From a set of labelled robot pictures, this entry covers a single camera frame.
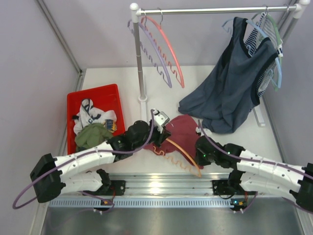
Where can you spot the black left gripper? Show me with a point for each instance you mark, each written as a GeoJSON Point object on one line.
{"type": "Point", "coordinates": [161, 136]}

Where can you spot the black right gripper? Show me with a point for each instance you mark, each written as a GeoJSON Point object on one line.
{"type": "Point", "coordinates": [199, 160]}

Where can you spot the maroon tank top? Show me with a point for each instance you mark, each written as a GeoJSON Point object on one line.
{"type": "Point", "coordinates": [183, 132]}

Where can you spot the orange plastic hanger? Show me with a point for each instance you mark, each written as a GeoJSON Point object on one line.
{"type": "Point", "coordinates": [192, 167]}

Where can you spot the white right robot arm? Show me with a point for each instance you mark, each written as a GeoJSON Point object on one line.
{"type": "Point", "coordinates": [253, 173]}

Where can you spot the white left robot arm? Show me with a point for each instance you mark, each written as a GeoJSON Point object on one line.
{"type": "Point", "coordinates": [53, 176]}

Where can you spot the blue-grey tank top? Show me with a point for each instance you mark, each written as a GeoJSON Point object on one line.
{"type": "Point", "coordinates": [228, 94]}

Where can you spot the green plastic hanger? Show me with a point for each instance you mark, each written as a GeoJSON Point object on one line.
{"type": "Point", "coordinates": [271, 29]}

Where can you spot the light blue plastic hanger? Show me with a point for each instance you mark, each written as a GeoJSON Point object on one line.
{"type": "Point", "coordinates": [277, 56]}

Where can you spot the blue yellow printed garment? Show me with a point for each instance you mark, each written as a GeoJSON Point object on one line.
{"type": "Point", "coordinates": [110, 125]}

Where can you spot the red plastic bin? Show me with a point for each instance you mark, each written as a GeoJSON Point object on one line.
{"type": "Point", "coordinates": [105, 98]}

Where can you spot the olive green garment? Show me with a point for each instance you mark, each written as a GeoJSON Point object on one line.
{"type": "Point", "coordinates": [92, 136]}

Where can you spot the striped navy white garment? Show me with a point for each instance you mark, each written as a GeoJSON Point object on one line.
{"type": "Point", "coordinates": [255, 36]}

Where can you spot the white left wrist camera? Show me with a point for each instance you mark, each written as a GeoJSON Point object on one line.
{"type": "Point", "coordinates": [160, 119]}

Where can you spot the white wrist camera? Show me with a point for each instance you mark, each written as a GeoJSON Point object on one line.
{"type": "Point", "coordinates": [203, 132]}
{"type": "Point", "coordinates": [160, 119]}

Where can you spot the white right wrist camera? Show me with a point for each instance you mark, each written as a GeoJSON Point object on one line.
{"type": "Point", "coordinates": [203, 132]}

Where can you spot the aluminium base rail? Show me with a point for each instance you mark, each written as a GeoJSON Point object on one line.
{"type": "Point", "coordinates": [167, 185]}

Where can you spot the perforated grey cable duct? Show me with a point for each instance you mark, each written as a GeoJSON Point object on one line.
{"type": "Point", "coordinates": [147, 203]}

